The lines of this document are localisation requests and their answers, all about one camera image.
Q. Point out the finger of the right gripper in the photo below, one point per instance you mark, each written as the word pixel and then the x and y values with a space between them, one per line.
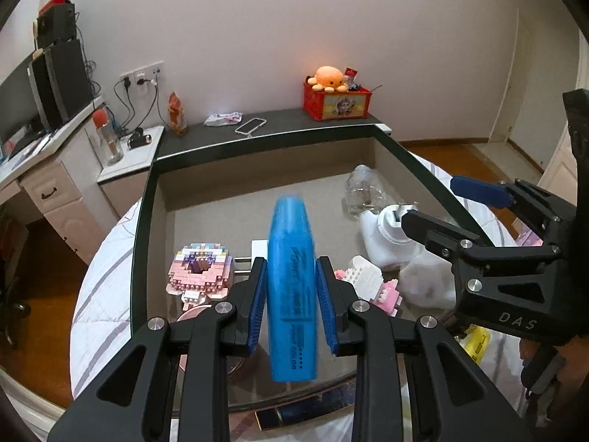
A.
pixel 546 214
pixel 511 269

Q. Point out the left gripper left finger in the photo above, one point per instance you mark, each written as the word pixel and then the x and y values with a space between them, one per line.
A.
pixel 132 397

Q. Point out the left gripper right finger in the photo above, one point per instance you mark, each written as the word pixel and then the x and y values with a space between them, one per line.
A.
pixel 450 397

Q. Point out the yellow highlighter marker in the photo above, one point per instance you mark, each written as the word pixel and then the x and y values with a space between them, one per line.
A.
pixel 475 342

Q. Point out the blue highlighter marker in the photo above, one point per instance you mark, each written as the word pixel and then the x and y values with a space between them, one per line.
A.
pixel 292 294

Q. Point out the white silver toy camera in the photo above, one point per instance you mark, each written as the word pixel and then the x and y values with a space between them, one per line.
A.
pixel 427 281

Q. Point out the rose gold round compact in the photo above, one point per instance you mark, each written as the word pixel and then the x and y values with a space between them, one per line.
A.
pixel 235 329

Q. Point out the white quilted striped tablecloth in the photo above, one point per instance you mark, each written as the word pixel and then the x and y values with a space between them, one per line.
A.
pixel 102 325

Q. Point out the white pink brick model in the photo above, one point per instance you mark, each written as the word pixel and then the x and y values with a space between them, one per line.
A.
pixel 370 284

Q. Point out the dark blue small box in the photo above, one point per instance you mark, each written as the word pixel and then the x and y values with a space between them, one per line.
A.
pixel 310 408

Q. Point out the clear glass bottle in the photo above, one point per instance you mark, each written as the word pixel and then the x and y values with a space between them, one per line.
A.
pixel 364 191

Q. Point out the pink brick donut model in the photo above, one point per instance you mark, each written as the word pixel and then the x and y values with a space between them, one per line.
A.
pixel 201 274

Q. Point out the white rectangular box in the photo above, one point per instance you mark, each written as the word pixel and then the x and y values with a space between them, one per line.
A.
pixel 259 248

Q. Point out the red storage crate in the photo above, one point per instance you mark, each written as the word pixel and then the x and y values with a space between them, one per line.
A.
pixel 322 106

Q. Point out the pink box with black rim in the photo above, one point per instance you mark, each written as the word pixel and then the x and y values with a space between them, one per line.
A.
pixel 280 185

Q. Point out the orange octopus plush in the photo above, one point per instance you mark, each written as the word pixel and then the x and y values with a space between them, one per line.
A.
pixel 328 79

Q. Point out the white low cabinet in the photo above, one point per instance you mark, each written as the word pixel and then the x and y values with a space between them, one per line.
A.
pixel 123 183

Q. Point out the white desk with drawers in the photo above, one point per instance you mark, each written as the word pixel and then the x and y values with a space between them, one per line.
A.
pixel 57 179

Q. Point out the black small webcam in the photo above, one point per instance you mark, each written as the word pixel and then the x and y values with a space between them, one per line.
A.
pixel 139 139

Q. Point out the dark low shelf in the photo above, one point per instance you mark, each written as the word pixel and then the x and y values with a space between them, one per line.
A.
pixel 277 122

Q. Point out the bottle with red cap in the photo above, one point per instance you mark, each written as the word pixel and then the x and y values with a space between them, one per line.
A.
pixel 109 141

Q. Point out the clear phone case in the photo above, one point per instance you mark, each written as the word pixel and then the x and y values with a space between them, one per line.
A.
pixel 250 127

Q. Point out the crumpled tissue pack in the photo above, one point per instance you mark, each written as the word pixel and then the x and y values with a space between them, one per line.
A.
pixel 223 119

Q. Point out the orange figurine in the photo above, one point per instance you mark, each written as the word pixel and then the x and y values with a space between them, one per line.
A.
pixel 176 114

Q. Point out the black computer monitor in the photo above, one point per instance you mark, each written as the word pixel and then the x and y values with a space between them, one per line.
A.
pixel 18 108

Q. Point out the black computer tower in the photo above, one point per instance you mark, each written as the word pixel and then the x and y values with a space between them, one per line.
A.
pixel 59 83

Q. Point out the black speaker box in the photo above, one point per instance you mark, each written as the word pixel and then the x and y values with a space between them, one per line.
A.
pixel 57 24

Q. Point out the white wall power outlet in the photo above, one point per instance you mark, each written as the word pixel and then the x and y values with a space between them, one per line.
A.
pixel 154 71

